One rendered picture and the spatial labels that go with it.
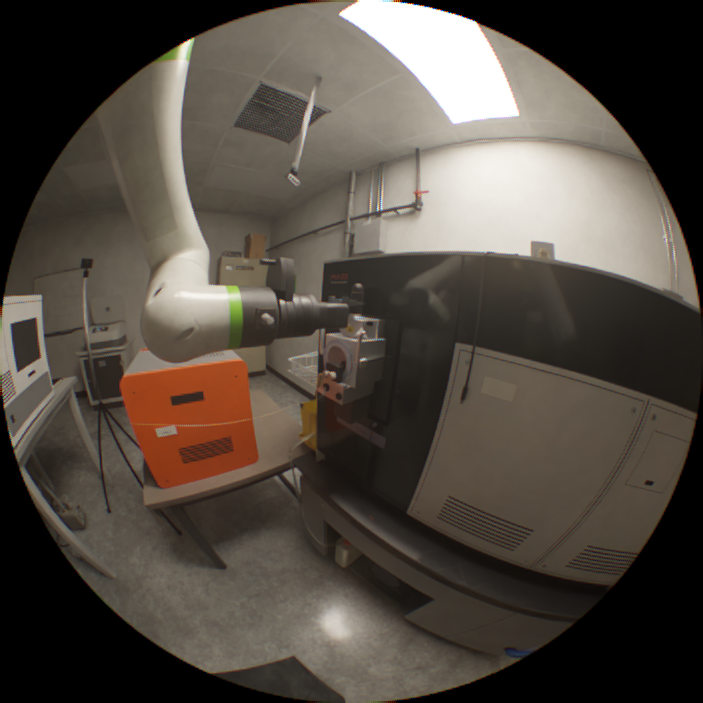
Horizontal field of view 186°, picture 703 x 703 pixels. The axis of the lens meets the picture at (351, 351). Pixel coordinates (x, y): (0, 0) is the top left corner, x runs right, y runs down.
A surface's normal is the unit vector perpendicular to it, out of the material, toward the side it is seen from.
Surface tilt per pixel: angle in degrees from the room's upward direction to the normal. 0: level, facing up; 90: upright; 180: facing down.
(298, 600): 0
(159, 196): 124
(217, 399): 90
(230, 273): 90
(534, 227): 90
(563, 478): 90
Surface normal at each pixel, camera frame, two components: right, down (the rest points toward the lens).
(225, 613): 0.07, -0.97
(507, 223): -0.71, 0.11
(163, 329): 0.48, 0.25
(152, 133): 0.78, 0.62
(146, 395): 0.70, 0.22
